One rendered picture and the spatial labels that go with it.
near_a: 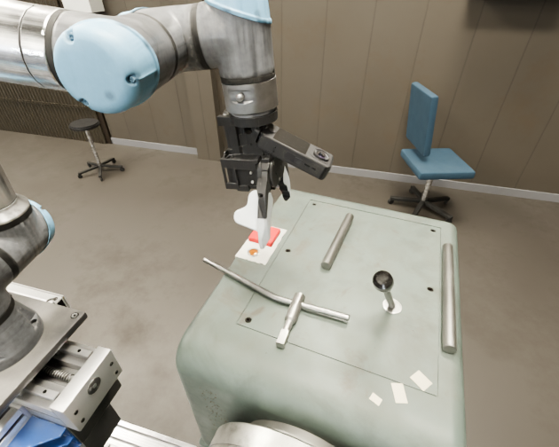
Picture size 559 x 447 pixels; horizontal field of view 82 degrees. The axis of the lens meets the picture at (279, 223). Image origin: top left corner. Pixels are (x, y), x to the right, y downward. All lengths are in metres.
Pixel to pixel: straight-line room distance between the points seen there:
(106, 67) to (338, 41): 3.08
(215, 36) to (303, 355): 0.49
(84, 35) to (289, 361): 0.50
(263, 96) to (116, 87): 0.19
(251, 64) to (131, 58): 0.16
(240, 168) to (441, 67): 2.99
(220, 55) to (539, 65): 3.26
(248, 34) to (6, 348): 0.71
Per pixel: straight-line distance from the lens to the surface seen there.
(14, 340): 0.84
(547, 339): 2.66
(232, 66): 0.45
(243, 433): 0.59
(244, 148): 0.51
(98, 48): 0.34
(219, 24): 0.45
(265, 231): 0.50
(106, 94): 0.35
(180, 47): 0.44
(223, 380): 0.61
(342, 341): 0.61
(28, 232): 0.83
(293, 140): 0.50
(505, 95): 3.56
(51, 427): 0.92
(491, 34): 3.41
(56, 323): 0.88
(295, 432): 0.61
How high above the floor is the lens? 1.77
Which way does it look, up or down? 38 degrees down
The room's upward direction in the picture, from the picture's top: straight up
